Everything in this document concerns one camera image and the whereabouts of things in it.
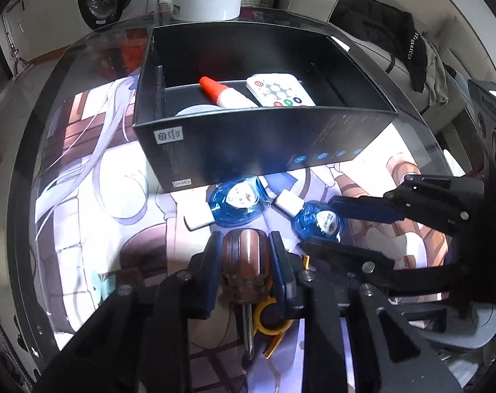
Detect blue round bottle white cap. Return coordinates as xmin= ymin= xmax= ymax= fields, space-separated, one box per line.
xmin=185 ymin=175 xmax=271 ymax=230
xmin=275 ymin=190 xmax=347 ymax=242

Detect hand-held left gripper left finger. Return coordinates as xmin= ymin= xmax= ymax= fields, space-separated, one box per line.
xmin=41 ymin=231 xmax=224 ymax=393

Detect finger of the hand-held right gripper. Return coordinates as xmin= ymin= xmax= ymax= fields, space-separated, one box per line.
xmin=300 ymin=241 xmax=471 ymax=292
xmin=328 ymin=174 xmax=486 ymax=238

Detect white remote control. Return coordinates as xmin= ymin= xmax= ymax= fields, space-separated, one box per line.
xmin=246 ymin=74 xmax=317 ymax=108

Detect printed table mat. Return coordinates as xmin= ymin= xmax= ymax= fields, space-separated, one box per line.
xmin=35 ymin=74 xmax=453 ymax=393

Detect white glue bottle orange cap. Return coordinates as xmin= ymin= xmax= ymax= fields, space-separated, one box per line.
xmin=199 ymin=76 xmax=259 ymax=108

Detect flat mop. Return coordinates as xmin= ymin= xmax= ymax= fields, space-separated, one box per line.
xmin=3 ymin=12 xmax=30 ymax=74

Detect grey green cloth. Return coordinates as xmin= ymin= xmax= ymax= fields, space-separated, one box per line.
xmin=424 ymin=41 xmax=457 ymax=107

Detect brown handled screwdriver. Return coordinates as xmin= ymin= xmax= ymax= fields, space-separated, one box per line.
xmin=221 ymin=229 xmax=273 ymax=361

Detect yellow plastic clip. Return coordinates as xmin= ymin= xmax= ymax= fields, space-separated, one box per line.
xmin=252 ymin=299 xmax=293 ymax=357

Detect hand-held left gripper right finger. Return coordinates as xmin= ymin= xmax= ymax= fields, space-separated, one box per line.
xmin=270 ymin=231 xmax=463 ymax=393

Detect black cardboard box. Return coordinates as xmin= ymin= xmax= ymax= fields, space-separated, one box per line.
xmin=132 ymin=22 xmax=398 ymax=194

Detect round white charger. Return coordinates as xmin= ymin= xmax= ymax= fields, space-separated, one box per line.
xmin=174 ymin=103 xmax=224 ymax=117

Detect black puffer jacket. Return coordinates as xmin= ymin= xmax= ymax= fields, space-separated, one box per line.
xmin=328 ymin=0 xmax=429 ymax=93

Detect white lower kitchen cabinets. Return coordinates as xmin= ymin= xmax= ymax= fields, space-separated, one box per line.
xmin=3 ymin=0 xmax=85 ymax=62

